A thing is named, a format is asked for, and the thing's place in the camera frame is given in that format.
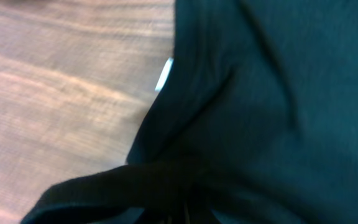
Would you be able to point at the black t-shirt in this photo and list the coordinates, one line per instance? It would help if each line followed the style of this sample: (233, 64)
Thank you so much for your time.
(256, 123)

